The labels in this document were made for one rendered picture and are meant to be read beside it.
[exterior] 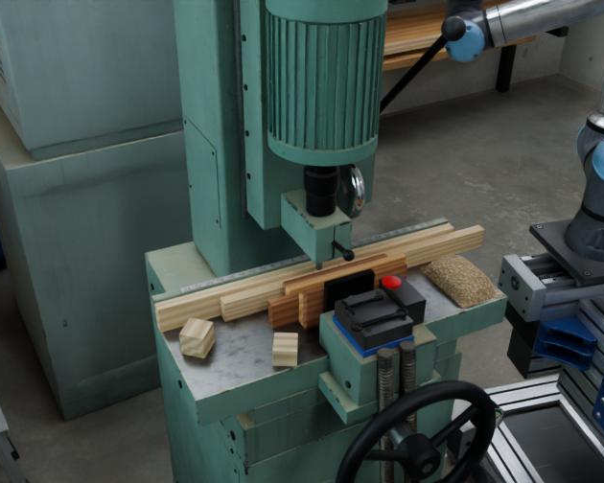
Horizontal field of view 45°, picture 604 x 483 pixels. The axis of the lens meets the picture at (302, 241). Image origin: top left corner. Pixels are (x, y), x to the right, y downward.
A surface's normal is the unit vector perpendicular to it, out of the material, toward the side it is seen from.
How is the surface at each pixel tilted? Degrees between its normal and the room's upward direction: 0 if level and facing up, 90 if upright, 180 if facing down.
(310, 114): 90
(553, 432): 0
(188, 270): 0
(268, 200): 90
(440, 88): 90
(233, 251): 90
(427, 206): 0
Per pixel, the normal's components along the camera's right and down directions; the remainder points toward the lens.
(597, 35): -0.87, 0.26
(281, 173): 0.44, 0.49
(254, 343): 0.01, -0.84
